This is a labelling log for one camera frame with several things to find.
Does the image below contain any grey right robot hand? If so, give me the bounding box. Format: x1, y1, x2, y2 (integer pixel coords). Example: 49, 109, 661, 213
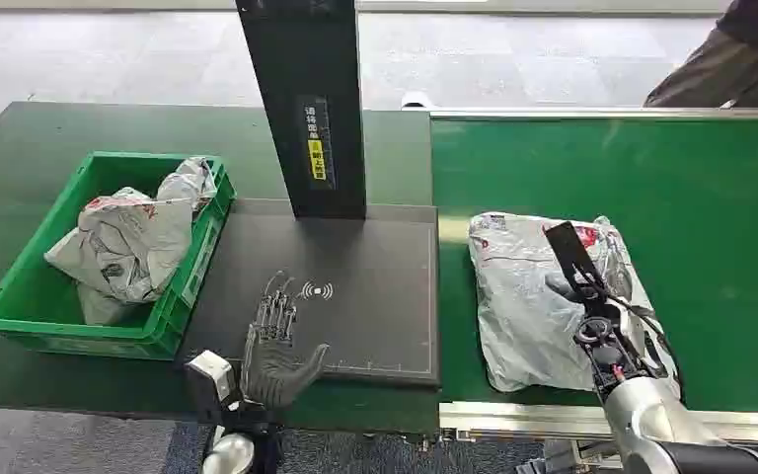
543, 220, 672, 401

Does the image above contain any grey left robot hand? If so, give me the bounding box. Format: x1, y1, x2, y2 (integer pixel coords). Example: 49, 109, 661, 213
241, 270, 332, 411

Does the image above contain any grey poly parcel red print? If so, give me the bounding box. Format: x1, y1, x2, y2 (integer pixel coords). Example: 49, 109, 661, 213
467, 210, 682, 394

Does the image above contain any green conveyor belt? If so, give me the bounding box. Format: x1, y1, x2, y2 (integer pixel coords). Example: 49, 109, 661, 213
429, 115, 758, 416

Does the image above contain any large grey poly parcel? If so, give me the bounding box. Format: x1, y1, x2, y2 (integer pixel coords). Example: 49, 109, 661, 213
43, 187, 198, 327

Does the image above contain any small crumpled grey parcel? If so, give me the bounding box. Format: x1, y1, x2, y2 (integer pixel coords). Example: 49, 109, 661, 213
155, 156, 219, 212

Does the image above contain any yellow and black label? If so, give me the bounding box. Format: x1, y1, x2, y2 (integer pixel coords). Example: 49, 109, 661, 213
299, 98, 337, 192

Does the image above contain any green plastic crate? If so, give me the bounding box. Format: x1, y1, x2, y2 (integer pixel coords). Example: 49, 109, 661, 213
0, 151, 238, 362

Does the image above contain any small white object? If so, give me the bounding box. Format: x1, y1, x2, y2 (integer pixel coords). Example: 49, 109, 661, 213
400, 90, 438, 112

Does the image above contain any person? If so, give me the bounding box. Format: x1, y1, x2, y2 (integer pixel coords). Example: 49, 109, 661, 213
643, 0, 758, 110

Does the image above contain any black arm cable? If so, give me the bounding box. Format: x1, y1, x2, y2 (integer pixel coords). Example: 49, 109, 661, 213
586, 279, 682, 382

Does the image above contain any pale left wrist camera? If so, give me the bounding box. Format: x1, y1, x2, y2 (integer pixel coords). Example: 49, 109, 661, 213
185, 350, 241, 408

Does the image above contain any black scanner base plate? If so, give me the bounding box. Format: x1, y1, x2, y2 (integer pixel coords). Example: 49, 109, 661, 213
176, 198, 443, 388

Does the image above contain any black scanner post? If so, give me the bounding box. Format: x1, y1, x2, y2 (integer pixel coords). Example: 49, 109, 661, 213
235, 0, 368, 221

